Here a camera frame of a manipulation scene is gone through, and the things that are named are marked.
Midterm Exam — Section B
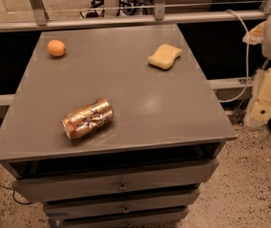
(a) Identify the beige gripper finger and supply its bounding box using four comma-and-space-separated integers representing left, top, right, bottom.
242, 21, 265, 46

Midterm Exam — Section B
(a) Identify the yellow sponge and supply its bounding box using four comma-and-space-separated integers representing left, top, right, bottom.
147, 44, 182, 70

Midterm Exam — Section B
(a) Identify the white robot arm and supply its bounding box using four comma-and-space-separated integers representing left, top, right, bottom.
242, 14, 271, 127

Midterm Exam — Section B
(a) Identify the grey drawer cabinet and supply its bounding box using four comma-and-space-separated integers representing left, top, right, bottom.
0, 25, 235, 228

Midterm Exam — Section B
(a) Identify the crushed orange soda can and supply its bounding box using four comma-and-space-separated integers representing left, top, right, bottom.
61, 98, 114, 140

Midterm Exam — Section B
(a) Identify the orange fruit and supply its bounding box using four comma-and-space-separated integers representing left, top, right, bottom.
48, 40, 66, 57

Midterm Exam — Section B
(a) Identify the white cable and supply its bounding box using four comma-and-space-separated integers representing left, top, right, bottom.
219, 9, 251, 104

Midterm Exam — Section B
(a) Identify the metal railing frame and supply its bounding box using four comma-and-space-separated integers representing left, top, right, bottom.
0, 0, 271, 32

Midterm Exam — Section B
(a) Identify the black floor cable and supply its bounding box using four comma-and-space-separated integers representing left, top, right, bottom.
0, 179, 33, 206

